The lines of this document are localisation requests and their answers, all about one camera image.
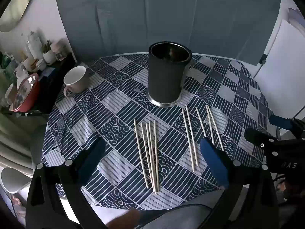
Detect black cylindrical utensil holder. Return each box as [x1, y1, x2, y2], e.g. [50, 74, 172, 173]
[146, 42, 193, 107]

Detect white bottle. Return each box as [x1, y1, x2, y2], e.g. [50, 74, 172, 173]
[27, 31, 43, 59]

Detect pale wooden chopstick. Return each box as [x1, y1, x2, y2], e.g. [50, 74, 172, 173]
[133, 119, 149, 189]
[181, 108, 195, 172]
[154, 121, 160, 192]
[205, 104, 214, 144]
[140, 123, 155, 192]
[185, 104, 199, 167]
[148, 122, 158, 194]
[145, 123, 156, 194]
[207, 106, 224, 151]
[195, 107, 207, 138]

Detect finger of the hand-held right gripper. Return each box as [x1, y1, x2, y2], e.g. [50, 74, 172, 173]
[244, 128, 279, 156]
[269, 115, 305, 137]

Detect white plant pot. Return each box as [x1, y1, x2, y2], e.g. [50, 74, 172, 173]
[42, 40, 57, 65]

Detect pale curtain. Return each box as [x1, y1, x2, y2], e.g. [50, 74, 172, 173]
[0, 113, 46, 172]

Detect white board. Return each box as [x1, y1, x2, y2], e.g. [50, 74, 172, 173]
[253, 19, 305, 136]

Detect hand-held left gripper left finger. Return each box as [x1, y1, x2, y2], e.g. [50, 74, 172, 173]
[25, 138, 108, 229]

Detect thin-framed eyeglasses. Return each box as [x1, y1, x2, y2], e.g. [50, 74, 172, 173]
[52, 113, 74, 153]

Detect white stool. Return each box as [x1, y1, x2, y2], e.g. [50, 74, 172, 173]
[0, 167, 32, 194]

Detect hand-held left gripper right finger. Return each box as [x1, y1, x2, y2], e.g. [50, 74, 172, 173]
[200, 137, 279, 229]

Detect blue patterned tablecloth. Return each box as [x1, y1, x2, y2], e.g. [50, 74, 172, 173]
[42, 52, 282, 211]

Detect oval wall mirror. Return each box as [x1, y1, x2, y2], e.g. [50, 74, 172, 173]
[0, 0, 40, 32]

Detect pale jar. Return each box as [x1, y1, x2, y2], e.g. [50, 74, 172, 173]
[51, 39, 68, 61]

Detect grey backdrop cloth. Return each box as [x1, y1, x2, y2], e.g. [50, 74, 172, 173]
[53, 0, 282, 66]

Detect white ceramic mug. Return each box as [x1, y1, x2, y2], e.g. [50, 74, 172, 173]
[63, 65, 90, 98]

